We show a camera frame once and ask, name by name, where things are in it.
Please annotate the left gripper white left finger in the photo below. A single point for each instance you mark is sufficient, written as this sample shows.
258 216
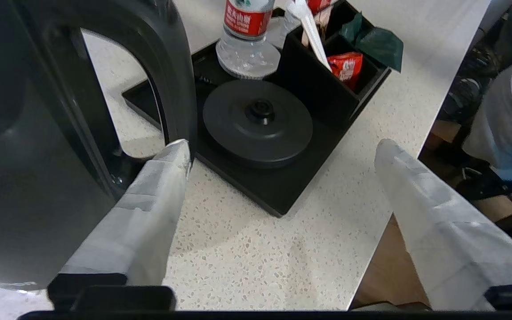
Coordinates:
140 231

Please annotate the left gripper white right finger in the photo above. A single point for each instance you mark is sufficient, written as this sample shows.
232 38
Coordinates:
451 240

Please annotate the black electric kettle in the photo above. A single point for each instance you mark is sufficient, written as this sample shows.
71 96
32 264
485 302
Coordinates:
16 178

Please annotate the round black kettle base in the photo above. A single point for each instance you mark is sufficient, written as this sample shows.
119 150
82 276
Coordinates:
238 133

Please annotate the red snack packet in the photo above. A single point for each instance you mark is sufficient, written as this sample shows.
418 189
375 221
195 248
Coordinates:
347 69

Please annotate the dark green packet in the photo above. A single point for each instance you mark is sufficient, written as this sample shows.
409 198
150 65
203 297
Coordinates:
380 46

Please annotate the teal plastic snack bag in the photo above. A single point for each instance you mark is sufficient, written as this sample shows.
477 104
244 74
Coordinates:
351 29

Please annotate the grey robot torso cover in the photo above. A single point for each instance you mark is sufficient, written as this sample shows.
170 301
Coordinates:
500 115

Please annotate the black rectangular serving tray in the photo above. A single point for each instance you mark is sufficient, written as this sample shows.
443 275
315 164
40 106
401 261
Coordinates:
278 195

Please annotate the dark robot wheeled base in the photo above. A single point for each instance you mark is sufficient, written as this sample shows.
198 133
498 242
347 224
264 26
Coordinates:
474 89

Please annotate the black compartment organizer box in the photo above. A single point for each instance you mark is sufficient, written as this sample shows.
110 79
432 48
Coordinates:
318 93

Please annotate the long white paper sachet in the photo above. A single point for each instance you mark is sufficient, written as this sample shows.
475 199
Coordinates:
316 40

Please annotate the pink white sachet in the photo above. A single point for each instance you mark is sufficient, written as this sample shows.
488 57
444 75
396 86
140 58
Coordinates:
326 20

